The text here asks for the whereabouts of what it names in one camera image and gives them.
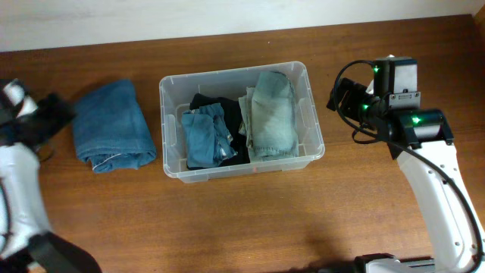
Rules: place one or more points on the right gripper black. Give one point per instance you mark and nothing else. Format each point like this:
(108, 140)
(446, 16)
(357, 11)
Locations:
(354, 109)

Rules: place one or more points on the dark blue jeans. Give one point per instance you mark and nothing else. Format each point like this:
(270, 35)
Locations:
(110, 131)

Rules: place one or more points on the clear plastic storage bin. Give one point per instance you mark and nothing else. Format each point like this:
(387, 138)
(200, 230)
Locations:
(176, 93)

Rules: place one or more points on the light blue jeans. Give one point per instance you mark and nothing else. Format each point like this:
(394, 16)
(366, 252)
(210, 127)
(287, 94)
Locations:
(268, 112)

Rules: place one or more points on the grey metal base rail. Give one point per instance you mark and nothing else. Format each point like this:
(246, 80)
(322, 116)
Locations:
(381, 263)

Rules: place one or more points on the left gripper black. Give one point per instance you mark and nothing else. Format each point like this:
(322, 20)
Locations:
(53, 114)

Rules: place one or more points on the small blue garment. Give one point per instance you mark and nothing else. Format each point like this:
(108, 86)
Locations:
(208, 140)

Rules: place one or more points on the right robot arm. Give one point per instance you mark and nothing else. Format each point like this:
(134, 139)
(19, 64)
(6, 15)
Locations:
(422, 143)

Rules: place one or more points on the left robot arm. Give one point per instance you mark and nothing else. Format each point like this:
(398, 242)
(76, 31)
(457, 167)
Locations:
(26, 234)

